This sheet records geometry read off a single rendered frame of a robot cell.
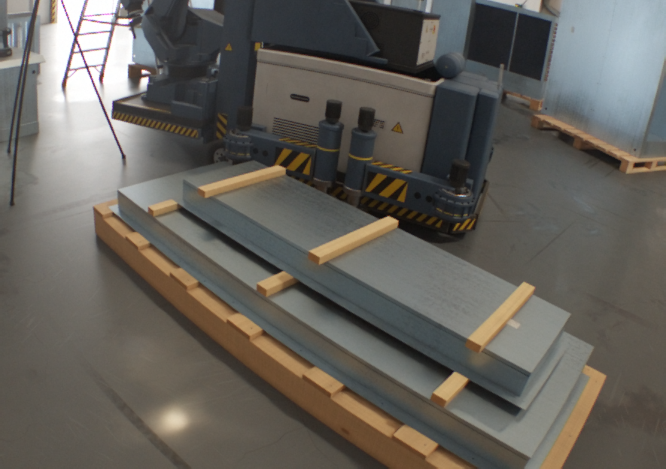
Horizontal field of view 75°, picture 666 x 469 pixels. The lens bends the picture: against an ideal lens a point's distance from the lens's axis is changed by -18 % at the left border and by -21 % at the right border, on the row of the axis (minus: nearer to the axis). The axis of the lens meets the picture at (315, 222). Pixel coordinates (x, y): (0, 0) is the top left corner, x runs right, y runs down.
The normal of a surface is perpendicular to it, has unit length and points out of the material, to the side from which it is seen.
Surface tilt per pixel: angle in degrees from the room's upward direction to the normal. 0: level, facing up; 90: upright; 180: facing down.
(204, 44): 90
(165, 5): 90
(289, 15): 90
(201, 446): 0
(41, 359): 0
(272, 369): 90
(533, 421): 0
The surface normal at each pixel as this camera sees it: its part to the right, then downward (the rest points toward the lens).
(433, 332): -0.67, 0.26
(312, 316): 0.12, -0.89
